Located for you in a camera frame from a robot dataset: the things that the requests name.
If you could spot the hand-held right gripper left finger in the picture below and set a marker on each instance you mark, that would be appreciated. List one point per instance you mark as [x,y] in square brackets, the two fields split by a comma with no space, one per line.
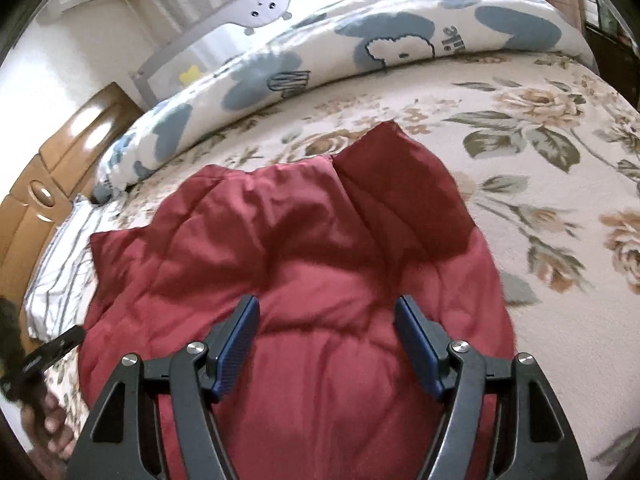
[235,345]

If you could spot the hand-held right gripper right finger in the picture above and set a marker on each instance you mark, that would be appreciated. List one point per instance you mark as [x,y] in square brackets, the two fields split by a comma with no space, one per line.
[420,345]

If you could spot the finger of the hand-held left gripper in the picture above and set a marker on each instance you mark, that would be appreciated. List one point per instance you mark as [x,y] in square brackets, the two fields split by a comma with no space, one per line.
[50,355]

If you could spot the red quilted jacket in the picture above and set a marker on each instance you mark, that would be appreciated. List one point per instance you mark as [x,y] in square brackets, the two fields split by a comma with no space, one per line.
[325,240]

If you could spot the person's left hand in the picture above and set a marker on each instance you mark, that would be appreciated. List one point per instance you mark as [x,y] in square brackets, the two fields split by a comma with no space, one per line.
[50,425]

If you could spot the striped pillow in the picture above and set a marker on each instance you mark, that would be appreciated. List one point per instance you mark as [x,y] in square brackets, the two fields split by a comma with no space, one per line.
[65,270]

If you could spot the wooden headboard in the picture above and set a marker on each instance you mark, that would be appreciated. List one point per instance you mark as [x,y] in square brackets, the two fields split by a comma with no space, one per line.
[65,160]

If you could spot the floral bedspread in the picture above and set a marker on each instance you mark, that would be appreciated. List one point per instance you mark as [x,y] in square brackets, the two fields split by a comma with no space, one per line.
[550,200]

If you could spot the blue flower print duvet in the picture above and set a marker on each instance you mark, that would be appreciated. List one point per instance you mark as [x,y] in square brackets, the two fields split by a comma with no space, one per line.
[400,20]

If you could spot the dark wooden cabinet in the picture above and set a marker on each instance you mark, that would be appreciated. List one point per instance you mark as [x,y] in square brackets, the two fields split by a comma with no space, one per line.
[600,20]

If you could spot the grey bed guard rail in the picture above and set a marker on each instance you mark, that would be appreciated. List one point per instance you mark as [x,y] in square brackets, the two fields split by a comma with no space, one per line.
[240,15]

